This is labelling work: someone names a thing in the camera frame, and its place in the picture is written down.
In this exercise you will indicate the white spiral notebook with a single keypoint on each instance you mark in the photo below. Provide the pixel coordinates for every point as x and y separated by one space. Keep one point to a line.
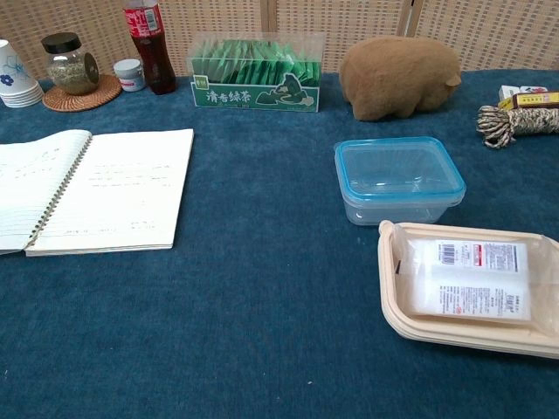
131 196

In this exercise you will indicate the blue table cloth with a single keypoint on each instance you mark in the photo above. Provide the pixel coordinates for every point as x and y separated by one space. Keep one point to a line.
262 305

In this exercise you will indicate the clear container with blue lid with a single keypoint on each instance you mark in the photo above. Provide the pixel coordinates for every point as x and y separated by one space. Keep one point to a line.
397 179

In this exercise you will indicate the clear box of green tea bags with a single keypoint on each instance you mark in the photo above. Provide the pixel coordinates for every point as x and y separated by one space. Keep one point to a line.
257 83

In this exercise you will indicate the beige food tray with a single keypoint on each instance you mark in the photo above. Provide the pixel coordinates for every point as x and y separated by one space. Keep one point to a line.
393 297

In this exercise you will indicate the brown plush animal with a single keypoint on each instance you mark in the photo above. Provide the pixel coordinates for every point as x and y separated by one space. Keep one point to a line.
393 78

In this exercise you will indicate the cola bottle with red cap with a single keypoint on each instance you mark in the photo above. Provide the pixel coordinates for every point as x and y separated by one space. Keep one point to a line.
153 61

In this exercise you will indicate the small white plastic jar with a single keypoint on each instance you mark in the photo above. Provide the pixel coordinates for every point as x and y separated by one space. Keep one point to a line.
129 75

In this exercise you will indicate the white labelled packet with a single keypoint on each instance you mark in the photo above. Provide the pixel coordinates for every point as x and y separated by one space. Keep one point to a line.
471 279

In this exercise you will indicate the round woven rattan coaster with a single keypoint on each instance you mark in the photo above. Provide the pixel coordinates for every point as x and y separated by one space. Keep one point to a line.
105 95

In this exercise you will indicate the glass jar with black lid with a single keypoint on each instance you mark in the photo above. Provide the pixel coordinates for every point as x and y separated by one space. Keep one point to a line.
70 70

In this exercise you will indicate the white mahjong tile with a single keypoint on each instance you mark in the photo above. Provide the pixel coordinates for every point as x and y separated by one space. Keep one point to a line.
533 90
507 91

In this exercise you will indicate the bamboo folding screen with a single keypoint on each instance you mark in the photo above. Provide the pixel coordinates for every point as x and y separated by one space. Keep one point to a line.
489 35

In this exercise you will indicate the small yellow box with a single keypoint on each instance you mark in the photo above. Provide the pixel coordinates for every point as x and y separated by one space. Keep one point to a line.
535 101

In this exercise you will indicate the paper cups with blue flower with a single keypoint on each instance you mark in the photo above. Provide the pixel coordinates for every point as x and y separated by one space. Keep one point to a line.
13 78

